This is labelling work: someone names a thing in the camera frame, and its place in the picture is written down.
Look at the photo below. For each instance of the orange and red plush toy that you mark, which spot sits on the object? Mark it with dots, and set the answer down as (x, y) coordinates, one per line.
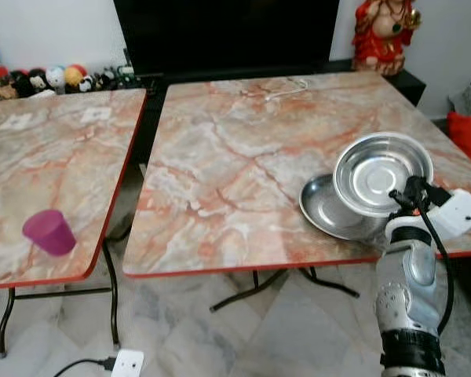
(75, 75)

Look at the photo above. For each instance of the purple plastic cup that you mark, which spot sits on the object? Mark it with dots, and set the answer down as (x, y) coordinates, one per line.
(50, 233)

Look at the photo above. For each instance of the red cushion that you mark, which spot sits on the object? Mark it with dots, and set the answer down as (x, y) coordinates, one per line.
(469, 137)

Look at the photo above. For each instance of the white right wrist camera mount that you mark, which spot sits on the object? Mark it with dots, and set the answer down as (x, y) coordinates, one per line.
(461, 212)

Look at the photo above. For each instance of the white power adapter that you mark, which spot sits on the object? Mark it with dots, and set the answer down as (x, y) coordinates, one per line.
(127, 364)

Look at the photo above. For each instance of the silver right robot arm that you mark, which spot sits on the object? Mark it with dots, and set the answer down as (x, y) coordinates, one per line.
(407, 271)

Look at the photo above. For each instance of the white and blue plush toy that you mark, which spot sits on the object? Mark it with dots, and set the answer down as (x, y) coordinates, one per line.
(56, 76)

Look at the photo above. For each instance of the red laughing buddha statue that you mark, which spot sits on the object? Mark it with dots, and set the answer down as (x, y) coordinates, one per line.
(383, 35)

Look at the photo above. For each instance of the black television screen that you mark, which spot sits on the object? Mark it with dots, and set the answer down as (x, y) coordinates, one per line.
(228, 35)

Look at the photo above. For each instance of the black and white plush toy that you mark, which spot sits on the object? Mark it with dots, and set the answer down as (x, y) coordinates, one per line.
(38, 81)

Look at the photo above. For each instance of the small marble folding table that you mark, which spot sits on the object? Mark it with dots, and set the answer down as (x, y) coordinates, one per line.
(39, 173)

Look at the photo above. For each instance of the large marble folding table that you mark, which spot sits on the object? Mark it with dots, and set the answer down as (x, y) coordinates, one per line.
(235, 173)

